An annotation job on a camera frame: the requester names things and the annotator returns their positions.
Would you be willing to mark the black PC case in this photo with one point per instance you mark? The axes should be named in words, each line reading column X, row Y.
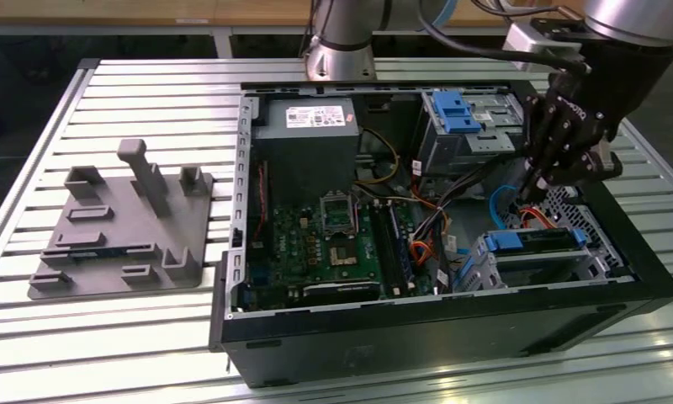
column 427, row 336

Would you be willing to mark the metal disk bay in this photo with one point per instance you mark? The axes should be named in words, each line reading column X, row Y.
column 539, row 271

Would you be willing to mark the black graphics card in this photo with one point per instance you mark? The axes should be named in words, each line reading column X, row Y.
column 342, row 290

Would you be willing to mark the green motherboard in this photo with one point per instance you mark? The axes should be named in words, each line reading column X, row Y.
column 303, row 248

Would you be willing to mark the wooden cabinet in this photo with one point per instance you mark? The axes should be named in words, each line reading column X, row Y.
column 118, row 10

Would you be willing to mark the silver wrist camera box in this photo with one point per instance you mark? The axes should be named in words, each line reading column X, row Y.
column 530, row 42

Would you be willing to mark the CPU socket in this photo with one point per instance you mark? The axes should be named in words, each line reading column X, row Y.
column 344, row 254

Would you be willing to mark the RAM stick with blue edge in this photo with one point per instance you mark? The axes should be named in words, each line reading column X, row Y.
column 402, row 248

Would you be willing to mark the hard disk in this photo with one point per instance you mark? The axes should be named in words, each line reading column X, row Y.
column 506, row 240

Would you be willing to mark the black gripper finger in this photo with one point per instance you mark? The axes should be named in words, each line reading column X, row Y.
column 592, row 166
column 547, row 139

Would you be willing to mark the black table corner cap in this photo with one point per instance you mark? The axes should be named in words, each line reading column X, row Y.
column 88, row 64

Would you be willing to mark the gray parts rack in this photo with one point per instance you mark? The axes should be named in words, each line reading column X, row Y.
column 130, row 219

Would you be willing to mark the metal drive cage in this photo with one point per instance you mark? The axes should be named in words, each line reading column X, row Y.
column 483, row 147

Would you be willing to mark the blue drive cage latch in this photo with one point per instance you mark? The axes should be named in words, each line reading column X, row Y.
column 455, row 111

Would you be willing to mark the black empty RAM slot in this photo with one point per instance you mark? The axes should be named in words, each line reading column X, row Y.
column 384, row 248

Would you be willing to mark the gray power supply unit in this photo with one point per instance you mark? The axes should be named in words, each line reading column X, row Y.
column 308, row 151

